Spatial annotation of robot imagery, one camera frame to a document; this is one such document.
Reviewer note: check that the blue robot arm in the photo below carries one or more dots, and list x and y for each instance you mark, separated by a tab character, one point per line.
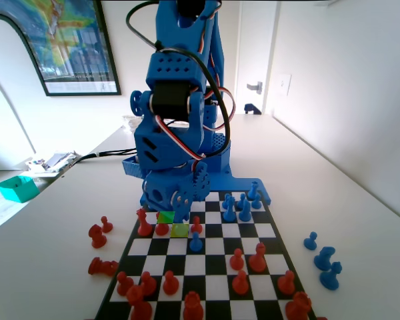
173	66

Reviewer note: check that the blue chess pawn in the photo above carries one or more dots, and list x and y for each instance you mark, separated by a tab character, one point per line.
225	201
241	199
195	242
310	241

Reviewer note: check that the blue chess bishop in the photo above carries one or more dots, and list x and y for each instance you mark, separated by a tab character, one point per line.
245	213

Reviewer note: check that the red chess knight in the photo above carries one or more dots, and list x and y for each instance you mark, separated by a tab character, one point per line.
96	237

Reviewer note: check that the captured red pieces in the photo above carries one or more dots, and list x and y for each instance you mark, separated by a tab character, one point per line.
100	266

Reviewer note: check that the red chess rook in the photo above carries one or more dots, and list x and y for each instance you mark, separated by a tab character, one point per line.
298	306
193	306

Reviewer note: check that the tall red chess piece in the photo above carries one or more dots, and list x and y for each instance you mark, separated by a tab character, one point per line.
139	305

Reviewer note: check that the captured blue pieces right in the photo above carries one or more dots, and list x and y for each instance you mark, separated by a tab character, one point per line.
330	278

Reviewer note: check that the black and white chessboard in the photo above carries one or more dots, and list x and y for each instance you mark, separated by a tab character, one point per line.
213	260

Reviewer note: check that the white crumpled object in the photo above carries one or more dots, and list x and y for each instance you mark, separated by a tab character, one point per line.
128	125

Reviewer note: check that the pile of papers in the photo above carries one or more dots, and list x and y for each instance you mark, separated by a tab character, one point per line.
53	161

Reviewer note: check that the small blue printed part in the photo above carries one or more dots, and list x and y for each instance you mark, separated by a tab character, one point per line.
252	109

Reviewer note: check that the teal plastic box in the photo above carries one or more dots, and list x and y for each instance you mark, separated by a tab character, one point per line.
17	190

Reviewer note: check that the white door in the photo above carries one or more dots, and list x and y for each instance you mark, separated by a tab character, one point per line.
253	50

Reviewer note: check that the framed map poster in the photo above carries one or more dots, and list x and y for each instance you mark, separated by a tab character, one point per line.
76	43

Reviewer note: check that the white arched furniture panel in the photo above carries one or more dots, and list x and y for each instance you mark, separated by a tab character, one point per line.
6	66

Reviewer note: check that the white light switch plate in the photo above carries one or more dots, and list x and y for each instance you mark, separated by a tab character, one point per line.
284	84

